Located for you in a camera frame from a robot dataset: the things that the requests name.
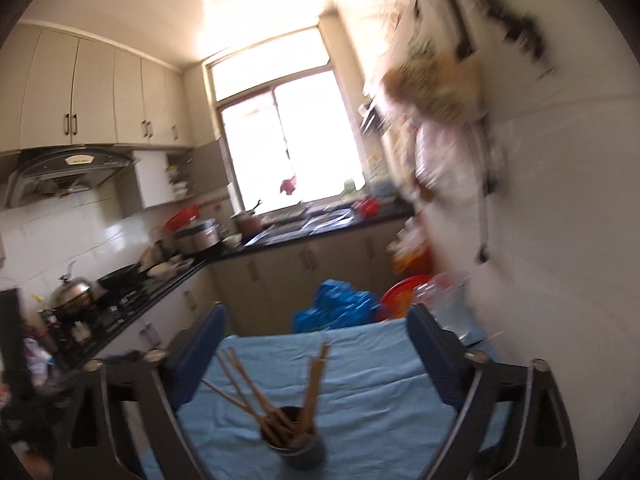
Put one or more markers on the wall utensil rack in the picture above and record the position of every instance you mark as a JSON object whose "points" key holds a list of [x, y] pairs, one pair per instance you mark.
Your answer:
{"points": [[500, 25]]}

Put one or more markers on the pink plastic bag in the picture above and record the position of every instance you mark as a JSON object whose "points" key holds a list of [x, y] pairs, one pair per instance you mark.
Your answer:
{"points": [[412, 255]]}

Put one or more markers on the orange plastic basin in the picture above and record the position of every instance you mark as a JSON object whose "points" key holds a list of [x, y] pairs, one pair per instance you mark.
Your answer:
{"points": [[402, 297]]}

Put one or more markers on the white dish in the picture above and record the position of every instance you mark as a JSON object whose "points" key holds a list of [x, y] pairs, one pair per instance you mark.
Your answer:
{"points": [[170, 267]]}

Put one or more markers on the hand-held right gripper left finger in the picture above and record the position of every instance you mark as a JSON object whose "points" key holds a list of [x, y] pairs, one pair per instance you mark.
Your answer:
{"points": [[200, 355]]}

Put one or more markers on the blue terry cloth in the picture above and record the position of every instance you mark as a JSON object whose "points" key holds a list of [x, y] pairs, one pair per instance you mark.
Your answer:
{"points": [[360, 390]]}

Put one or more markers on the pink hanging ornament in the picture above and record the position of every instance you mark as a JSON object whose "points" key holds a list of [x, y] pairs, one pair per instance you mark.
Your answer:
{"points": [[288, 186]]}

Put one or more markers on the steel rice cooker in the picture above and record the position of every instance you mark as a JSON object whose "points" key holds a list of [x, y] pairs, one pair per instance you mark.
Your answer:
{"points": [[197, 237]]}

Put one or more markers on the red plastic basin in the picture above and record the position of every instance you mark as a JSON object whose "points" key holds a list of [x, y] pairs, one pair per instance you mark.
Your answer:
{"points": [[181, 219]]}

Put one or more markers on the black kitchen countertop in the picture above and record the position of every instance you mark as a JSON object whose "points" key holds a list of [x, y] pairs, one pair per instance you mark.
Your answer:
{"points": [[310, 232]]}

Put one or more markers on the bundle of hanging plastic bags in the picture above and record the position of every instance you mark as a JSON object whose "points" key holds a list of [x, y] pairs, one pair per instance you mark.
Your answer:
{"points": [[440, 125]]}

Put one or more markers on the brown cooking pot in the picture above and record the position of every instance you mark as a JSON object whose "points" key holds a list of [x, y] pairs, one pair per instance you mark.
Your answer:
{"points": [[247, 221]]}

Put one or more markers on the range hood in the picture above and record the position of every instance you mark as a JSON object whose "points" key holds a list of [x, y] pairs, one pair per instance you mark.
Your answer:
{"points": [[70, 170]]}

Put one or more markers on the red box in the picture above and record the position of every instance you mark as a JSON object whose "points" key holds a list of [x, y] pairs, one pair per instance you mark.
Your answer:
{"points": [[366, 206]]}

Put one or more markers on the beige lower kitchen cabinets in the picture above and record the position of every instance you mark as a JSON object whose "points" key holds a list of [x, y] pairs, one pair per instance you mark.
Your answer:
{"points": [[300, 270]]}

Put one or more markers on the steel lidded wok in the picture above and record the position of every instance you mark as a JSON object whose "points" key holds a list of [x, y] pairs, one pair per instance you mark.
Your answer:
{"points": [[72, 290]]}

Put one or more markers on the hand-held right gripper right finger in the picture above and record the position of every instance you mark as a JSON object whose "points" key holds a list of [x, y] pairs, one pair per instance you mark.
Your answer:
{"points": [[435, 355]]}

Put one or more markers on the blue plastic bag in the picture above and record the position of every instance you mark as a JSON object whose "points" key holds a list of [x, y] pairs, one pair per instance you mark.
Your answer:
{"points": [[337, 307]]}

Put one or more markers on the black utensil holder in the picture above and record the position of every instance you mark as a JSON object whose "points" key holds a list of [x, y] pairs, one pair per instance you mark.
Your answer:
{"points": [[300, 452]]}

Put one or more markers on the beige upper wall cabinets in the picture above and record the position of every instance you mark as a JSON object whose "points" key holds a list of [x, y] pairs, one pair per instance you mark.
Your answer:
{"points": [[95, 95]]}

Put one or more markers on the black frying wok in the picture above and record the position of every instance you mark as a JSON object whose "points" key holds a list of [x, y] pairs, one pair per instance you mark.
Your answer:
{"points": [[122, 276]]}

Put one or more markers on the kitchen window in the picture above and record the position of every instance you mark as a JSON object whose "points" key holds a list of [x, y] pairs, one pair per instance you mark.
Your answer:
{"points": [[290, 125]]}

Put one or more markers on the gas stove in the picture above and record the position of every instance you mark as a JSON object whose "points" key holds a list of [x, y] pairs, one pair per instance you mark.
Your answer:
{"points": [[120, 305]]}

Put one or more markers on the green container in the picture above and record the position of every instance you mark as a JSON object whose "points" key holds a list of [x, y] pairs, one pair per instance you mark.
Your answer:
{"points": [[350, 186]]}

